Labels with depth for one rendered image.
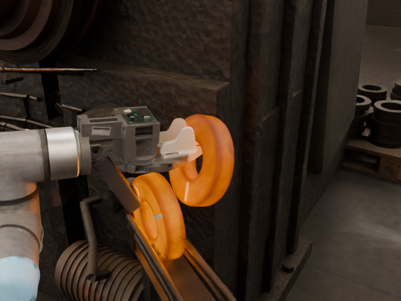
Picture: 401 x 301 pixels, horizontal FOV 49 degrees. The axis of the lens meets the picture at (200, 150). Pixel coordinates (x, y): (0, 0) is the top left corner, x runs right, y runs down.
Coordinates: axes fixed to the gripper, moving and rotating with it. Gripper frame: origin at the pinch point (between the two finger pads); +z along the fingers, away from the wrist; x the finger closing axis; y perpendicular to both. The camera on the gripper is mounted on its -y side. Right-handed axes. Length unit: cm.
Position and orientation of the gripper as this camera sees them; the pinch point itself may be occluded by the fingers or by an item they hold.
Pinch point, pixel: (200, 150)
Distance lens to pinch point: 73.7
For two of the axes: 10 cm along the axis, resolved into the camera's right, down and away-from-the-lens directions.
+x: -3.9, -4.4, 8.1
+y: 0.9, -8.9, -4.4
